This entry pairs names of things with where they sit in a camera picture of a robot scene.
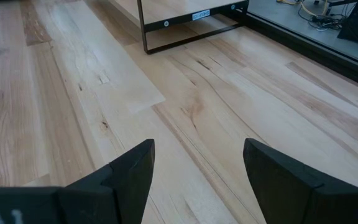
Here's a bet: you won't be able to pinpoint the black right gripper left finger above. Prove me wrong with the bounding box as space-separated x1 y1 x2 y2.
57 139 156 224

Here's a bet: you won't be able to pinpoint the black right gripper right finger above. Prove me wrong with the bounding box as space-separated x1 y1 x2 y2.
242 138 324 224

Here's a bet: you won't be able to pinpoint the tangled floor cables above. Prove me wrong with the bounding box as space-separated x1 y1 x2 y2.
277 0 354 32

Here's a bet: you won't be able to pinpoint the raised wooden shelf board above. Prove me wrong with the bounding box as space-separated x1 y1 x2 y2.
109 0 248 26

